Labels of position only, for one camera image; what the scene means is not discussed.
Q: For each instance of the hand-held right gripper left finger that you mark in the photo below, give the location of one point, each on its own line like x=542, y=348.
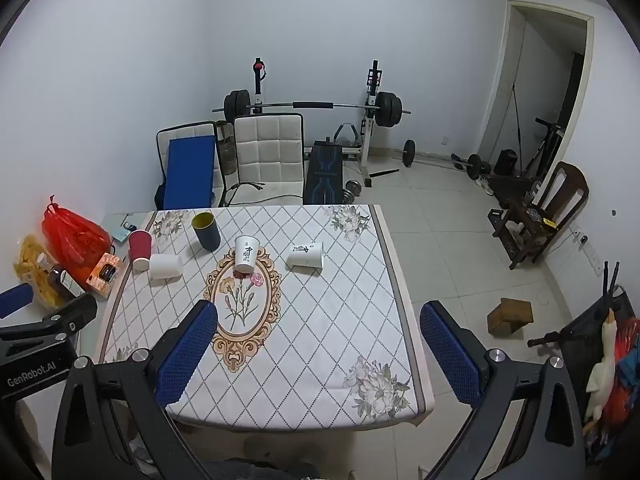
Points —
x=189, y=352

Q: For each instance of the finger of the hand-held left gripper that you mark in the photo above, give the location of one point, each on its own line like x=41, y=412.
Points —
x=15, y=300
x=72, y=312

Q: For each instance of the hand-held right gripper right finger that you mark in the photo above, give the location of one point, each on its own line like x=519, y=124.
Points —
x=450, y=355

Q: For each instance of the plain white paper cup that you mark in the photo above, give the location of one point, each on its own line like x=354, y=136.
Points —
x=166, y=266

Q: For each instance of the red paper cup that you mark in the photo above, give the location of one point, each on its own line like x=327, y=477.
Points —
x=140, y=251

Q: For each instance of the white printed paper cup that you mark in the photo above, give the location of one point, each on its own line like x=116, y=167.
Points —
x=307, y=256
x=246, y=256

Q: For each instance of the dark blue cup yellow inside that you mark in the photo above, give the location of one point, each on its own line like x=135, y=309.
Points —
x=207, y=232

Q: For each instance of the yellow snack bag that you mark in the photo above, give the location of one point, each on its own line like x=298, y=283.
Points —
x=32, y=272

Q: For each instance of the brown bottle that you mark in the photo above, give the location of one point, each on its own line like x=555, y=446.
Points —
x=62, y=277

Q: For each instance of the orange box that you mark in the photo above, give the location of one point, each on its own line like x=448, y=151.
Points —
x=104, y=273

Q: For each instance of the red plastic bag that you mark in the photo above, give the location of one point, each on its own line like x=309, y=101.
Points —
x=72, y=245

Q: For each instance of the small light blue packet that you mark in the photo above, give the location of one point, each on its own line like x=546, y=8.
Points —
x=122, y=233

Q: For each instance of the black stand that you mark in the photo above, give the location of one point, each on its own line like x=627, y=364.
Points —
x=575, y=350

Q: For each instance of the floral diamond pattern tablecloth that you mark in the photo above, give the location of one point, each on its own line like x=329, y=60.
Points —
x=310, y=320

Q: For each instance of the white goose plush toy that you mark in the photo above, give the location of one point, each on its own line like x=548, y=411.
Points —
x=600, y=370

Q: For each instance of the white shoes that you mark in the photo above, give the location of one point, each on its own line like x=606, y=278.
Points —
x=486, y=186

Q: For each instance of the red cloth bag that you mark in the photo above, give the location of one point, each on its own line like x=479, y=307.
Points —
x=622, y=390

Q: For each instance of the small metal dumbbell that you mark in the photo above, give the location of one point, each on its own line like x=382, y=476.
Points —
x=352, y=191

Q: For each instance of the black bar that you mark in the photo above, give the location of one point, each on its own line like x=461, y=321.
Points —
x=384, y=174

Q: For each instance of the dark wooden chair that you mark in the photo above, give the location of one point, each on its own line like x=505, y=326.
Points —
x=565, y=195

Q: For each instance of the long barbell small plates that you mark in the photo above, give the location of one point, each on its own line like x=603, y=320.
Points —
x=409, y=152

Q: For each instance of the black and blue weight bench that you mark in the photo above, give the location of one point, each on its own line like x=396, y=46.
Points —
x=324, y=172

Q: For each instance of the black scooter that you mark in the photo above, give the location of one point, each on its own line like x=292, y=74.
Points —
x=547, y=147

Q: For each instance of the white barbell rack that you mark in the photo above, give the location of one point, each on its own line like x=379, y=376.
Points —
x=370, y=125

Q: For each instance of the barbell with black plates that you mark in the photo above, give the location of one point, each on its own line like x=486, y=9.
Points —
x=387, y=109

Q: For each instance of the wall socket with plug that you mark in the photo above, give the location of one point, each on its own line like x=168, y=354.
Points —
x=580, y=238

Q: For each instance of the door frame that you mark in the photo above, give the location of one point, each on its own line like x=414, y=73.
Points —
x=505, y=85

